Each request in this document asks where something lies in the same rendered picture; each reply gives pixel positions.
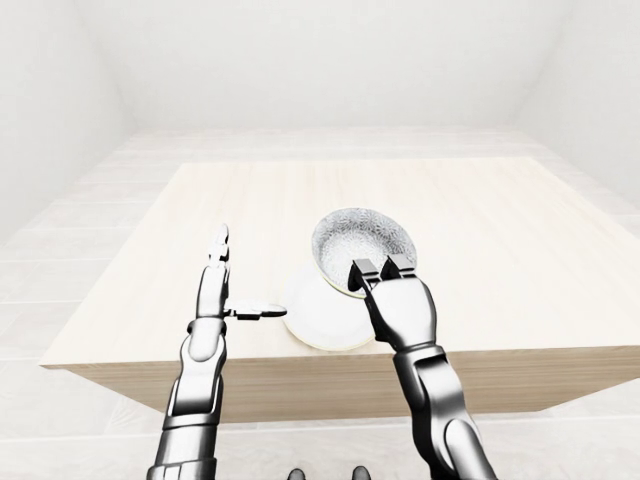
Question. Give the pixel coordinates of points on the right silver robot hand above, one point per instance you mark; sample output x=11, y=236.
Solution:
x=405, y=312

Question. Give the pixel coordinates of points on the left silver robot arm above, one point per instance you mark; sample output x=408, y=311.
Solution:
x=192, y=395

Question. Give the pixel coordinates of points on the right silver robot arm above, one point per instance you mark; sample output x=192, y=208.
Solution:
x=440, y=410

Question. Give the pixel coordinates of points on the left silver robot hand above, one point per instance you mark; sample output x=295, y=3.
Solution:
x=211, y=295

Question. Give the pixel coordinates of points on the patterned grey bowl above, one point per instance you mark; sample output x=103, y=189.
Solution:
x=362, y=245

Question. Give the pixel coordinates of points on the white plate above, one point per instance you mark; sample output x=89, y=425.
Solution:
x=320, y=312

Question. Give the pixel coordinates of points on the small dark rounded shape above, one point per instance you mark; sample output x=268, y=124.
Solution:
x=360, y=473
x=296, y=474

